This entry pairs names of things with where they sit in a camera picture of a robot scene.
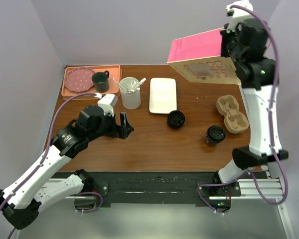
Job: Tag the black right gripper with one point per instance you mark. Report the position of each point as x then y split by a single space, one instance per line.
225 36

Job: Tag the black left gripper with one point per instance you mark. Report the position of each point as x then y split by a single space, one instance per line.
121 131

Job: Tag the pink cakes paper bag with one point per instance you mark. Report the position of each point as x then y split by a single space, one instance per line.
198 59

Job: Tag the dark brown coffee cup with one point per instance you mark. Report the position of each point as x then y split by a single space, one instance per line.
213 141

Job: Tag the black coffee lid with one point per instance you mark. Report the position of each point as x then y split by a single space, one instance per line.
215 131

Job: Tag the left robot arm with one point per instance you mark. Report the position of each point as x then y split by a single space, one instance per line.
23 201

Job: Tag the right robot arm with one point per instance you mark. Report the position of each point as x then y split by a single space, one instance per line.
245 45

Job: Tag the frosted white utensil cup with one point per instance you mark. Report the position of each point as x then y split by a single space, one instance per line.
130 100

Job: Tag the wrapped white utensil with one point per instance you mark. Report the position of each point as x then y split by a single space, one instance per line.
132 87

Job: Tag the dark green mug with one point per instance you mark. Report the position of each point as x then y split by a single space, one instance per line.
101 81

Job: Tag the white rectangular plate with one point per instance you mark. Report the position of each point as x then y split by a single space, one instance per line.
162 95

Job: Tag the pink polka dot plate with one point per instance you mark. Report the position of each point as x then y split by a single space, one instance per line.
79 79

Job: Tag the cardboard cup carrier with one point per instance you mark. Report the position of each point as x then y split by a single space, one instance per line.
235 121

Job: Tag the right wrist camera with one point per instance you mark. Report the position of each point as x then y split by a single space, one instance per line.
237 14

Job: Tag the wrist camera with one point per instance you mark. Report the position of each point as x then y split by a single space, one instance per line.
107 103
237 14

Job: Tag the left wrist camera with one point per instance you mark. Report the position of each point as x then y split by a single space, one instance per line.
107 103

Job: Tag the black mounting base rail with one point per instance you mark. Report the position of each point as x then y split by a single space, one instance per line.
156 187

